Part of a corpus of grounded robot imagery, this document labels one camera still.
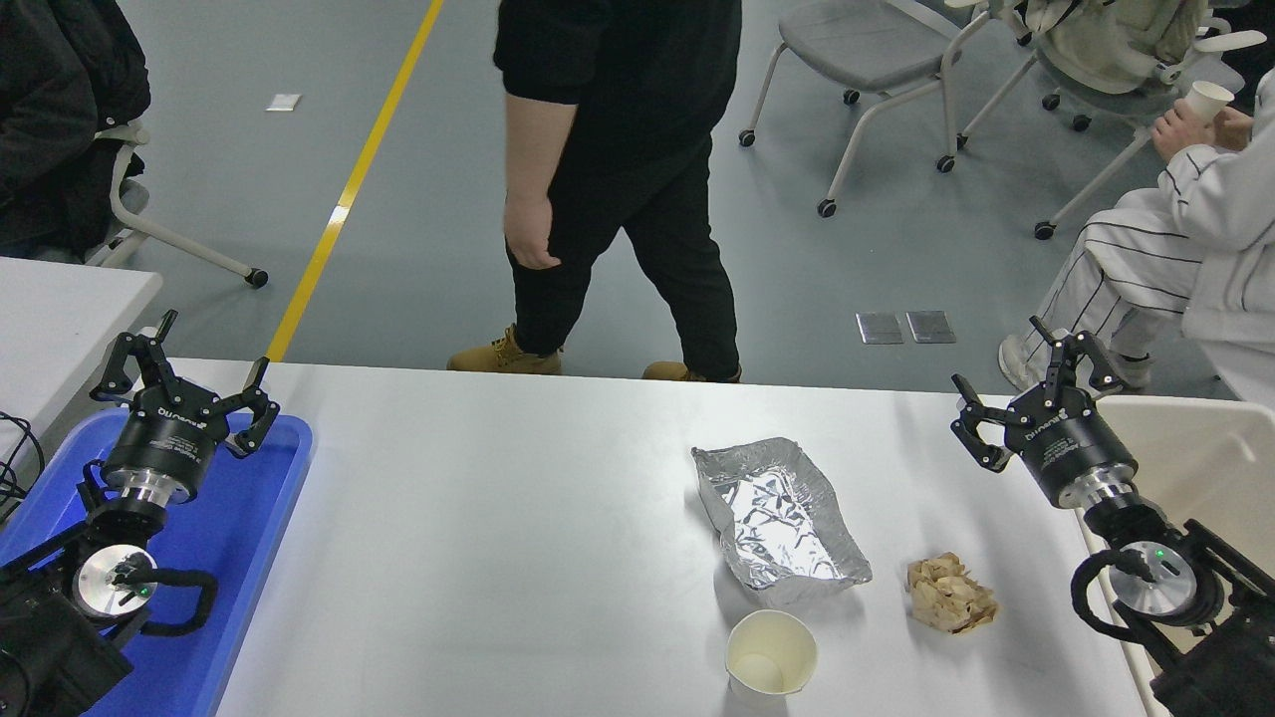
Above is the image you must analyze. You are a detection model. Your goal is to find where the tan paper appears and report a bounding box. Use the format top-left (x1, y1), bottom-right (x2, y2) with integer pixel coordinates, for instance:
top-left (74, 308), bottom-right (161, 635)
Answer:
top-left (904, 553), bottom-right (1000, 635)

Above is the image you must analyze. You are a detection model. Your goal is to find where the foil tray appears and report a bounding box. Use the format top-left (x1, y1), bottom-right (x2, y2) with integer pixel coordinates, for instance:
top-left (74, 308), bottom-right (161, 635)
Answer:
top-left (691, 436), bottom-right (874, 606)

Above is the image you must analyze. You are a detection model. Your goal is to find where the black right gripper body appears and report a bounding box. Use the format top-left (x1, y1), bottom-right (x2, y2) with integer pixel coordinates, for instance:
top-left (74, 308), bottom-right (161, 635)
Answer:
top-left (1004, 383), bottom-right (1139, 507)

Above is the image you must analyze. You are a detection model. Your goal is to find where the small white paper cup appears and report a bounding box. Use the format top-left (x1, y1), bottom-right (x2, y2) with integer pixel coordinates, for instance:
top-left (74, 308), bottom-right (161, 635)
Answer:
top-left (1183, 80), bottom-right (1236, 125)

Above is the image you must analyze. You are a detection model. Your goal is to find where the grey wheeled chair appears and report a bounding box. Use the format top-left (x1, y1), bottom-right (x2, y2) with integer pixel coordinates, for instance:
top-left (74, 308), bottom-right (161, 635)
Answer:
top-left (738, 0), bottom-right (997, 220)

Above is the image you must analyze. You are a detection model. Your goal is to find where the white side table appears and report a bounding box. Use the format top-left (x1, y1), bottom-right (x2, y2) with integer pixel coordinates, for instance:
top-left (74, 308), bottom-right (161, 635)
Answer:
top-left (0, 257), bottom-right (164, 464)

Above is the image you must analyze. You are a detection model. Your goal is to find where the black cable bundle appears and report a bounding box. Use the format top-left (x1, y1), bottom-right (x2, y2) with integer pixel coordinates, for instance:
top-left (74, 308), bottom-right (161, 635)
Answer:
top-left (0, 411), bottom-right (46, 524)

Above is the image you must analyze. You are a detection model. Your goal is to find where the black padded coat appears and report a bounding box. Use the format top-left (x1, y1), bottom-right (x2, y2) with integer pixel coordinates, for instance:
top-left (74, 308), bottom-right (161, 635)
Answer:
top-left (0, 0), bottom-right (152, 262)

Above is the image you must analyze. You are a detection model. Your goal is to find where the white frame wheeled chair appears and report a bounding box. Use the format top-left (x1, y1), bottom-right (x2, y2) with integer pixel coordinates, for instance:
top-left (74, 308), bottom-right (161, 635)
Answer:
top-left (85, 119), bottom-right (270, 290)

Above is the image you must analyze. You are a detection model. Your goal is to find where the person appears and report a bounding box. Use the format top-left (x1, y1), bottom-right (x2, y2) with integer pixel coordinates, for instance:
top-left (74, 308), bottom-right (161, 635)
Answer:
top-left (446, 0), bottom-right (744, 384)
top-left (999, 70), bottom-right (1275, 409)

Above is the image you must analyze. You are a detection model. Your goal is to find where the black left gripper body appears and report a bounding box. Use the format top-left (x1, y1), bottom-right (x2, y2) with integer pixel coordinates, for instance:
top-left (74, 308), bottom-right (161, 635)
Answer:
top-left (103, 383), bottom-right (232, 491)

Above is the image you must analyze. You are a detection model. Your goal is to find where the large pale bin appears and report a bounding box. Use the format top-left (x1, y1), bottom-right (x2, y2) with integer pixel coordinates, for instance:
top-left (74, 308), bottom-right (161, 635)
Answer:
top-left (1074, 395), bottom-right (1275, 717)

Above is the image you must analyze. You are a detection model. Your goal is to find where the blue plastic tray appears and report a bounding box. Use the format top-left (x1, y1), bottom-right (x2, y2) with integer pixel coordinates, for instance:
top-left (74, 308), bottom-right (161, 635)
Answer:
top-left (0, 408), bottom-right (315, 717)

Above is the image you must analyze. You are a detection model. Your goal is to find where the person's left hand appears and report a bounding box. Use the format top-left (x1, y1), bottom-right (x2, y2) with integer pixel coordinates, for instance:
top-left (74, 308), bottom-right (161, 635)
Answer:
top-left (1152, 100), bottom-right (1216, 162)

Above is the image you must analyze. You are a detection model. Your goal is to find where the cream wheeled office chair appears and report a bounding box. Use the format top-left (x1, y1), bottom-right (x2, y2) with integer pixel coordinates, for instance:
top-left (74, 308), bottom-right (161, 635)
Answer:
top-left (956, 0), bottom-right (1268, 241)

